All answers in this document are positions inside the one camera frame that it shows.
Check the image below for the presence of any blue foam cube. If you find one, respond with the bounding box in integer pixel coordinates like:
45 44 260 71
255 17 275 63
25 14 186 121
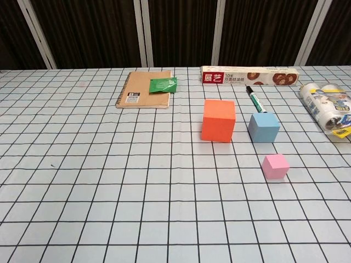
248 112 281 143

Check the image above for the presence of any small pink foam cube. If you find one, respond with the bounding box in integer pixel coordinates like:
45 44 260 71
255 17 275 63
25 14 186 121
261 153 290 180

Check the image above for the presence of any large orange foam cube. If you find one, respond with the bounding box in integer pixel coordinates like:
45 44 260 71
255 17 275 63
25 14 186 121
201 99 237 144

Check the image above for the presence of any green foil sachet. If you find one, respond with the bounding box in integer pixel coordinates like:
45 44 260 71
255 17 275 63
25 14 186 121
148 77 178 95

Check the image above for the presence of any kraft spiral notebook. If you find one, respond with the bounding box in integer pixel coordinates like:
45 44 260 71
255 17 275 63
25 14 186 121
115 70 173 110

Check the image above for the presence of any long baking paper box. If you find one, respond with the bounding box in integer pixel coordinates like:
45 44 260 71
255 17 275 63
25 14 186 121
200 65 300 87

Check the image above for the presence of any green whiteboard marker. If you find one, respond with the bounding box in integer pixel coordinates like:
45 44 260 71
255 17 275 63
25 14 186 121
245 85 268 114

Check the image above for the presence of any checkered light blue tablecloth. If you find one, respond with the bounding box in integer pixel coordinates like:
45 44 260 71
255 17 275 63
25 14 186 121
0 65 351 263

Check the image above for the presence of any pack of plastic bag rolls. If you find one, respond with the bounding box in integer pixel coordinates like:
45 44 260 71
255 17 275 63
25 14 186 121
298 81 351 140

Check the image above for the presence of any white screen frame post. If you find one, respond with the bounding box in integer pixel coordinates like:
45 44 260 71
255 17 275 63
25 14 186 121
210 0 230 67
16 0 58 69
133 0 154 67
293 0 333 66

